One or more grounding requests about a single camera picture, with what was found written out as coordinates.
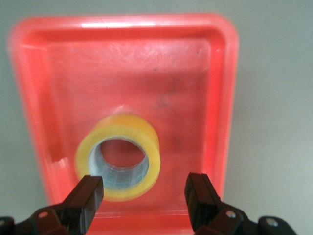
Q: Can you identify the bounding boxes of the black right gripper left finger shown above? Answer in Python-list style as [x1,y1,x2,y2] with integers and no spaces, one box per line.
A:
[0,174,105,235]

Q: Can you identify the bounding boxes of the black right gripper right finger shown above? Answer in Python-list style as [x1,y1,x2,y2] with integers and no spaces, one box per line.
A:
[184,172,297,235]

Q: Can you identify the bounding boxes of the yellow packing tape roll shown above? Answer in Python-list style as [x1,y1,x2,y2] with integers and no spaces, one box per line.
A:
[74,112,162,203]

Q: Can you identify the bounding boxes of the red plastic tray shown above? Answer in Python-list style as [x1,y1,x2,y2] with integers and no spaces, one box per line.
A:
[6,12,240,235]

